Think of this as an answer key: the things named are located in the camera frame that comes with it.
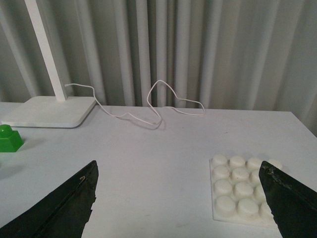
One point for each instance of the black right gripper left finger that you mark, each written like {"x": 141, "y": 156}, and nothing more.
{"x": 63, "y": 213}

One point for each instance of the white desk lamp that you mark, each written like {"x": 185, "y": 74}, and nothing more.
{"x": 58, "y": 111}

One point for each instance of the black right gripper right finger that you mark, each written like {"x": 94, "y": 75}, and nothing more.
{"x": 293, "y": 204}

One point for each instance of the grey pleated curtain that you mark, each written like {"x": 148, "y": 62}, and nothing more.
{"x": 227, "y": 54}

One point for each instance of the green toy block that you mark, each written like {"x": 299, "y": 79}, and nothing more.
{"x": 10, "y": 140}

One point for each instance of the white studded base plate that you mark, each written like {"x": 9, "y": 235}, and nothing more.
{"x": 236, "y": 192}

